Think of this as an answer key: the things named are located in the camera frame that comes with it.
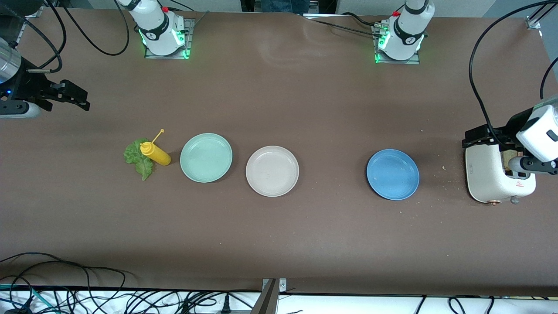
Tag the beige plate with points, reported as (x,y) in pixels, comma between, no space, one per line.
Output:
(272,171)

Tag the blue plate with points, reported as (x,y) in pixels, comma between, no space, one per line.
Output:
(392,174)

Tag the yellow mustard squeeze bottle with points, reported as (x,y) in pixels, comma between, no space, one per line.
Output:
(159,157)

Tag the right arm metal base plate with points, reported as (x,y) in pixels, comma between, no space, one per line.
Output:
(190,26)

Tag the black power plug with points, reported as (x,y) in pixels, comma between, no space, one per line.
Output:
(226,305)

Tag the brown bread slice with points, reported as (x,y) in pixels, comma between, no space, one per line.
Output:
(506,160)

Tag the person in blue jeans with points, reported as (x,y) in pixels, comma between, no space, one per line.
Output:
(283,4)

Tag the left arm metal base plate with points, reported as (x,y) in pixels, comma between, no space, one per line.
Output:
(414,62)

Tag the aluminium frame corner profile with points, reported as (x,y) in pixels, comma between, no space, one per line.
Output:
(534,21)

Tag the aluminium frame rail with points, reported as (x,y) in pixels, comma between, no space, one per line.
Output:
(35,11)

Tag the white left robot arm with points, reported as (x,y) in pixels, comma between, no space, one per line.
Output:
(407,30)

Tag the green lettuce leaf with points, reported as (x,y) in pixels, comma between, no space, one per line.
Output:
(133,157)

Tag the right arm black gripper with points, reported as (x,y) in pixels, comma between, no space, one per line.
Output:
(31,85)

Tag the metal table edge bracket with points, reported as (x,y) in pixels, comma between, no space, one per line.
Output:
(268,301)

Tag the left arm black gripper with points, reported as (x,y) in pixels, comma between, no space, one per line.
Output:
(504,134)

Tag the mint green plate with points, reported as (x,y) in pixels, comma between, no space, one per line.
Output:
(206,158)

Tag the white two-slot toaster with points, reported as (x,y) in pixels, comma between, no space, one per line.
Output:
(484,176)

